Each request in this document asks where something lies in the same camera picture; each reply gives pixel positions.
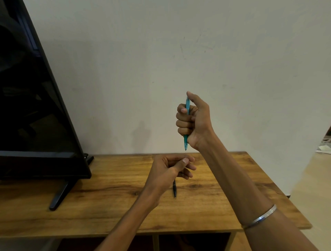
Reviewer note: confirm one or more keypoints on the person's left hand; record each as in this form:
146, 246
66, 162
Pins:
160, 173

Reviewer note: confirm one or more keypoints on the person's right hand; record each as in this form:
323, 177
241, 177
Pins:
200, 124

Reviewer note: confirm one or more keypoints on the person's right little finger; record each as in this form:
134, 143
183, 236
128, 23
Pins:
184, 131

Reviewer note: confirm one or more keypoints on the person's left thumb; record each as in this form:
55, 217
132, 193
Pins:
179, 166

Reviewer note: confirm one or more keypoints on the person's left middle finger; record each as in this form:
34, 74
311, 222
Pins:
190, 166

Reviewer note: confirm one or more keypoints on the person's right middle finger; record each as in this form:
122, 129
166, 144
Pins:
184, 117

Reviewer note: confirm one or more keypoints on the person's right thumb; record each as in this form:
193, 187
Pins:
196, 100

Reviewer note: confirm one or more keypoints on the teal transparent pen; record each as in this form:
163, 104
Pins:
187, 106

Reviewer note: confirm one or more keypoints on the black pen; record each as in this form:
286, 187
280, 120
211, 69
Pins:
174, 190

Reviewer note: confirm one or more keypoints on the person's left forearm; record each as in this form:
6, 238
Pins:
129, 219

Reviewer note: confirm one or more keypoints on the person's right forearm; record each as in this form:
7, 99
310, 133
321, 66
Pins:
245, 196

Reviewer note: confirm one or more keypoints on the light wooden table leg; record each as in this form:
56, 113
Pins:
155, 243
236, 241

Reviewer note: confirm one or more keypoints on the black television stand foot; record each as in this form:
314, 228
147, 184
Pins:
89, 158
60, 194

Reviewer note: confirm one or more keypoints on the white paper sheets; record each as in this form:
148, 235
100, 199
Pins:
324, 149

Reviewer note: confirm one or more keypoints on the black flat screen television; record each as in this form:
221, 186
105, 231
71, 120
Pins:
31, 108

